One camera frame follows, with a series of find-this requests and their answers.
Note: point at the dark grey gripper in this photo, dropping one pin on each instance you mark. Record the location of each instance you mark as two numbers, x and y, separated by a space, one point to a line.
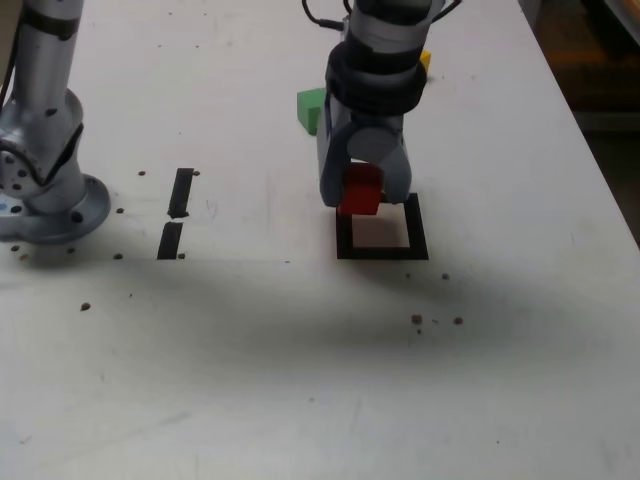
375 119

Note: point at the red cube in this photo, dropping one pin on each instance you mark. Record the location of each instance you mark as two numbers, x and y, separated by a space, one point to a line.
360 197

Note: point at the green cube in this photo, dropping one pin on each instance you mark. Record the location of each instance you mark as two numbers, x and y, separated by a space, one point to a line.
307 107

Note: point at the yellow cube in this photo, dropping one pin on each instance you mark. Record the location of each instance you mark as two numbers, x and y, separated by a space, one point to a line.
425 59

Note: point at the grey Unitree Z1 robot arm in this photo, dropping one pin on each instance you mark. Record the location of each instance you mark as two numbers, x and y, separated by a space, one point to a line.
45 100

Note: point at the black tape square outline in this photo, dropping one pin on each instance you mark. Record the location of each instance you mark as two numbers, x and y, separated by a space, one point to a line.
380 253

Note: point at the black tape strip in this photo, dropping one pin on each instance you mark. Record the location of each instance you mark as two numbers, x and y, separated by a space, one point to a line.
180 195

